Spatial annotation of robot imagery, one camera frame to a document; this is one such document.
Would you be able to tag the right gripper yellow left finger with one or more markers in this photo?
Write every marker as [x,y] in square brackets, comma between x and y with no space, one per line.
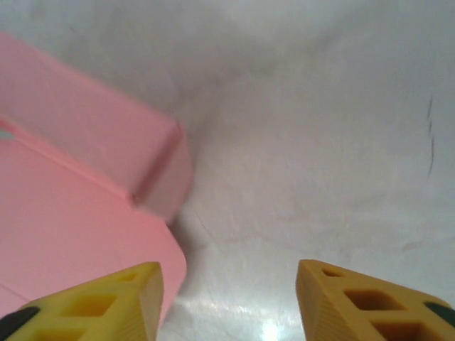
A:
[106,309]

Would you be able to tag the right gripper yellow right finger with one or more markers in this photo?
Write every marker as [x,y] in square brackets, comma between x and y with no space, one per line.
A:
[355,312]

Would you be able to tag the pink paper box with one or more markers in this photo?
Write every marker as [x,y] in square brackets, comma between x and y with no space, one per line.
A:
[64,177]

